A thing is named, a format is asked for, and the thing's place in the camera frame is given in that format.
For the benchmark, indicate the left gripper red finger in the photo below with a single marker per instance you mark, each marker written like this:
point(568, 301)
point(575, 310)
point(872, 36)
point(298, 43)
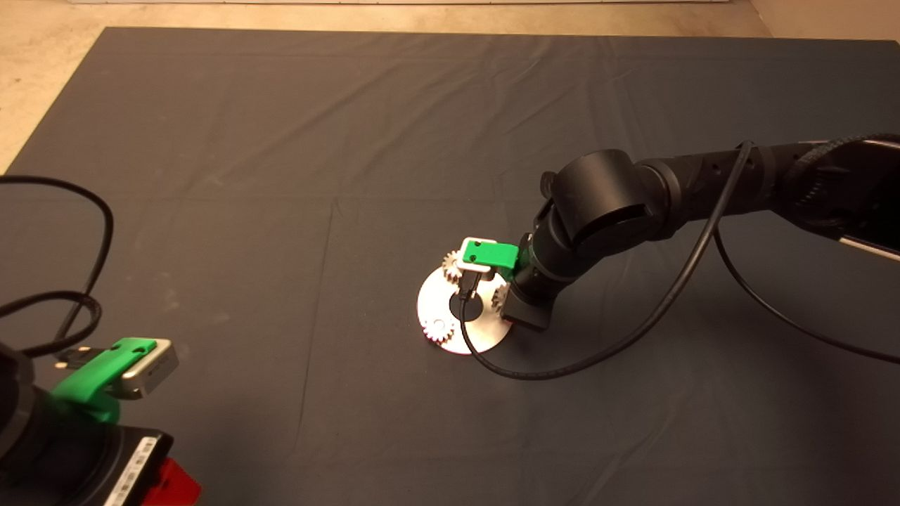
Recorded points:
point(176, 490)

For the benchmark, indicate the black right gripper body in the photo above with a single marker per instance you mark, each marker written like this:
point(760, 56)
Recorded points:
point(531, 306)

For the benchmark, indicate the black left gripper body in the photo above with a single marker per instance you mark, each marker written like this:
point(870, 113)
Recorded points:
point(91, 467)

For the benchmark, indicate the steel planetary gear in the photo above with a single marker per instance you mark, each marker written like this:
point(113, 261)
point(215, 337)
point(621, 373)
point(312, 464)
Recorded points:
point(499, 296)
point(450, 267)
point(437, 330)

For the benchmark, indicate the round metal carrier plate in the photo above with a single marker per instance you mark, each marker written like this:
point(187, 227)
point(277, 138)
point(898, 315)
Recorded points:
point(436, 309)

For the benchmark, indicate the dark grey table cloth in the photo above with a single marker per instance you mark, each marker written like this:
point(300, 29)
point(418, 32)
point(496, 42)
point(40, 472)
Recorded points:
point(281, 140)

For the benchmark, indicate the green right camera mount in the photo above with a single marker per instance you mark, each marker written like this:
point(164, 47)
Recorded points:
point(492, 254)

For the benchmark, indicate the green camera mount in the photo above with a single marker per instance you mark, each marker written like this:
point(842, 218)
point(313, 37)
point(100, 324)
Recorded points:
point(91, 377)
point(492, 254)

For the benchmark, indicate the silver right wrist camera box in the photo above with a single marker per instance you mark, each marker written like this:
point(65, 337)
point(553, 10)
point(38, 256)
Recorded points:
point(460, 261)

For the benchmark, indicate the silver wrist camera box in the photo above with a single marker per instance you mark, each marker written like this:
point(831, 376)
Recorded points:
point(460, 261)
point(153, 370)

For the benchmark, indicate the green left camera mount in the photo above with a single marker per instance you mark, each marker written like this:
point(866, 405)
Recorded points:
point(91, 377)

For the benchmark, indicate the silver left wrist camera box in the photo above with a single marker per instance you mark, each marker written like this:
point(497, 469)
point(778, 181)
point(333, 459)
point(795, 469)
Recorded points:
point(153, 370)

